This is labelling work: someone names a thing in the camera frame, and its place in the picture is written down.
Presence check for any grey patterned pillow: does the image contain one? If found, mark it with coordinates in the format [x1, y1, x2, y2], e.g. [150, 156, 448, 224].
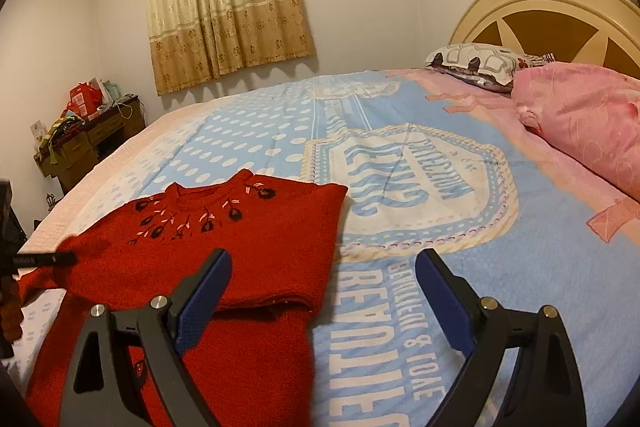
[425, 43, 557, 94]

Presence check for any green cloth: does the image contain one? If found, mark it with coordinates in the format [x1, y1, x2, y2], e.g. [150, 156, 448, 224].
[39, 113, 85, 165]

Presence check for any blue printed blanket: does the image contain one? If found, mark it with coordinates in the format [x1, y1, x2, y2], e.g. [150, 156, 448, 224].
[10, 68, 640, 427]

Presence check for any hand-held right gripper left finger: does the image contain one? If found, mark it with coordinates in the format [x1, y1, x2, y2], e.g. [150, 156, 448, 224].
[59, 248, 233, 427]

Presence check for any pink pillow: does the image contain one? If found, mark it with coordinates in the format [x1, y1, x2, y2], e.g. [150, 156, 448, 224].
[511, 62, 640, 208]

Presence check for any red gift bag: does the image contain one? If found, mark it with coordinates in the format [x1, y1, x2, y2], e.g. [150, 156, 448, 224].
[67, 81, 104, 118]

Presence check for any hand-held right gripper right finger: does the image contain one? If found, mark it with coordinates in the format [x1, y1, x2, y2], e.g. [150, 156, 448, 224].
[415, 248, 588, 427]

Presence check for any red embroidered sweater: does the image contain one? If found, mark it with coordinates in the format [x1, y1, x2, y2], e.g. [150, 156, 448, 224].
[15, 169, 349, 427]

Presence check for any teal gift bag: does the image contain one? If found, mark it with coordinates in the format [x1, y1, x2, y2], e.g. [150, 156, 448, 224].
[101, 79, 124, 106]

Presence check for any cream wooden headboard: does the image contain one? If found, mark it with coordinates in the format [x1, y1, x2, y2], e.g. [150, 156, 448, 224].
[448, 0, 640, 80]

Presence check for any dark wooden desk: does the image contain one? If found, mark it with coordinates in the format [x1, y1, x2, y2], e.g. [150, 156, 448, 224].
[34, 94, 147, 196]

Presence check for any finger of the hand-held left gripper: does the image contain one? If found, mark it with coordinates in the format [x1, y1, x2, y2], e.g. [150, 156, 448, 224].
[9, 249, 78, 269]

